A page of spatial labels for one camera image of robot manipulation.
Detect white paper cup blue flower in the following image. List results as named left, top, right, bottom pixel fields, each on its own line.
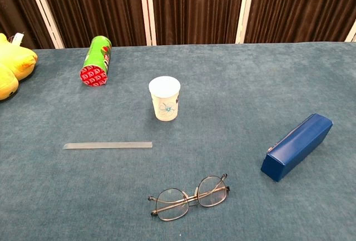
left=148, top=76, right=181, bottom=122

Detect green chips can red lid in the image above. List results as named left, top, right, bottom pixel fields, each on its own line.
left=80, top=35, right=113, bottom=88

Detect metal frame eyeglasses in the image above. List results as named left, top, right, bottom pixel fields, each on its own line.
left=147, top=173, right=231, bottom=222

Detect white folding screen frame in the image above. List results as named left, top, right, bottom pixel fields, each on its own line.
left=24, top=0, right=356, bottom=49

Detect dark brown curtain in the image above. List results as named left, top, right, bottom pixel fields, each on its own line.
left=0, top=0, right=356, bottom=50

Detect yellow plush toy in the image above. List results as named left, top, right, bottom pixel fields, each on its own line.
left=0, top=32, right=38, bottom=101

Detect blue pencil case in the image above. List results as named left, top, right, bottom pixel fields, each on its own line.
left=260, top=113, right=334, bottom=183

